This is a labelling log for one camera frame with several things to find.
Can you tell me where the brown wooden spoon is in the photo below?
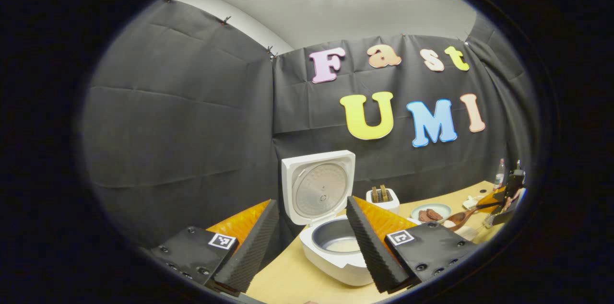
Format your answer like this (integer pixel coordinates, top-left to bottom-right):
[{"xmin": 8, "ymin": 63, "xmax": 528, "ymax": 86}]
[{"xmin": 444, "ymin": 200, "xmax": 504, "ymax": 232}]

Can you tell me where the pale green round plate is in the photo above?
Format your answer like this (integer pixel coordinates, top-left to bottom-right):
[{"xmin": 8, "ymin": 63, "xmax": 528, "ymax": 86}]
[{"xmin": 411, "ymin": 203, "xmax": 452, "ymax": 224}]

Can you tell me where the black backdrop cloth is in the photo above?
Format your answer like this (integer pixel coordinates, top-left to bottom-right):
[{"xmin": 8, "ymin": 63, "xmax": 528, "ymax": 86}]
[{"xmin": 82, "ymin": 0, "xmax": 535, "ymax": 257}]

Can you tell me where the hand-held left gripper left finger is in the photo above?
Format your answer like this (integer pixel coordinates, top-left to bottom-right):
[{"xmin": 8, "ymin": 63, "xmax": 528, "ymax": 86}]
[{"xmin": 151, "ymin": 199, "xmax": 280, "ymax": 294}]

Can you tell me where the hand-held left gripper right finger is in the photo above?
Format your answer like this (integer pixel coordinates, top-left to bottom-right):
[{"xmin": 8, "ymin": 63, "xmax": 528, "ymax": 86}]
[{"xmin": 345, "ymin": 196, "xmax": 480, "ymax": 294}]

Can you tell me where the clear plastic water bottle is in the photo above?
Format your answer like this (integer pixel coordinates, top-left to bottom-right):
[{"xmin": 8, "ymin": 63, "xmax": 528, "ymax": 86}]
[{"xmin": 494, "ymin": 158, "xmax": 506, "ymax": 191}]

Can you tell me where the white toaster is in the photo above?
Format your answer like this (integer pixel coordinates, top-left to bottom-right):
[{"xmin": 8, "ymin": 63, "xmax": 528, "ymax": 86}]
[{"xmin": 366, "ymin": 188, "xmax": 400, "ymax": 215}]

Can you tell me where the white rice cooker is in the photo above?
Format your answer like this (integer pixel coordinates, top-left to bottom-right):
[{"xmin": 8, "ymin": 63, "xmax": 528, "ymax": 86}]
[{"xmin": 281, "ymin": 150, "xmax": 379, "ymax": 287}]

